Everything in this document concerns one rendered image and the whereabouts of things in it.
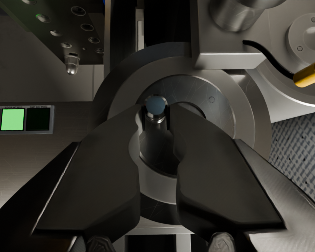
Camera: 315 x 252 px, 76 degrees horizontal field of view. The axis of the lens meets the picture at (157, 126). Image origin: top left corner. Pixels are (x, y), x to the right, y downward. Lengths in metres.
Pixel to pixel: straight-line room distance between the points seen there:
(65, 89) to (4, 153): 1.31
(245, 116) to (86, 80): 1.74
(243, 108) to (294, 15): 0.10
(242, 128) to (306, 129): 0.17
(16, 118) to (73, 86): 1.30
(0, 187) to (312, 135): 0.61
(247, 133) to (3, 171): 0.55
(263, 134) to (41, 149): 0.49
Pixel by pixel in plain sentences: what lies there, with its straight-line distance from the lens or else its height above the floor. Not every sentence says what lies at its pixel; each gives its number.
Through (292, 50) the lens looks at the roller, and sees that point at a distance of 0.22.
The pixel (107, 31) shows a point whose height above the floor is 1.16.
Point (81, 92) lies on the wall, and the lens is 1.83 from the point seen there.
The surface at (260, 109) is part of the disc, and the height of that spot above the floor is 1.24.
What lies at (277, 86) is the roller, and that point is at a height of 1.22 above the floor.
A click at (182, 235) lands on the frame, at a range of 0.53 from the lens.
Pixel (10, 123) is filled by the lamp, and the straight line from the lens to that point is 0.60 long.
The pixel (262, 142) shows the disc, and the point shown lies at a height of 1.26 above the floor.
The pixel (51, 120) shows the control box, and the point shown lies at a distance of 0.55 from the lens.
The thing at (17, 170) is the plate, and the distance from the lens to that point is 0.59.
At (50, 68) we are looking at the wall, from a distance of 1.96.
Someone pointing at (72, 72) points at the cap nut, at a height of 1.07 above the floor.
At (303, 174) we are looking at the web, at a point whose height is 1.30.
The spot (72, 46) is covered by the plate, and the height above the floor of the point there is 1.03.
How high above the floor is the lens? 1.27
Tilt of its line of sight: 8 degrees down
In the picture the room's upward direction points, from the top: 179 degrees clockwise
